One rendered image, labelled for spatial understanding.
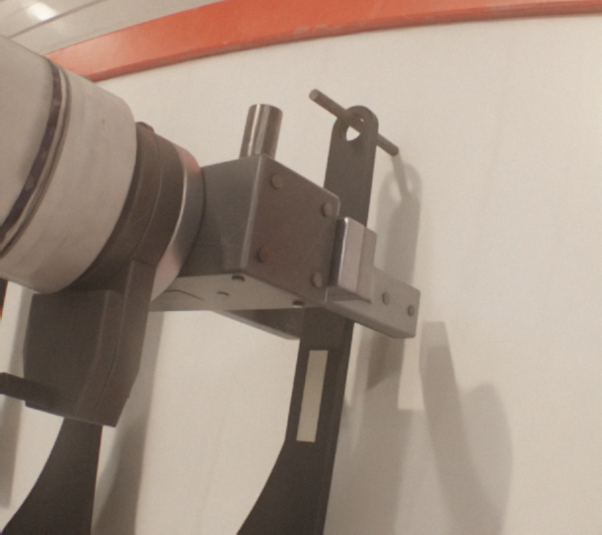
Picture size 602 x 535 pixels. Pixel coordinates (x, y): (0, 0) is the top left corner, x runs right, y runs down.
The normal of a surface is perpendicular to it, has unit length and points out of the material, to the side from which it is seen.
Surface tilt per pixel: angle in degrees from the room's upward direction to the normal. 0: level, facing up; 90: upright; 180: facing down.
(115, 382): 105
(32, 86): 65
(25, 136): 87
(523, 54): 90
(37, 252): 135
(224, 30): 90
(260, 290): 173
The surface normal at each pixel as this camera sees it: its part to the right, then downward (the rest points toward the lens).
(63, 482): -0.62, -0.31
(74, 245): 0.47, 0.61
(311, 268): 0.77, -0.07
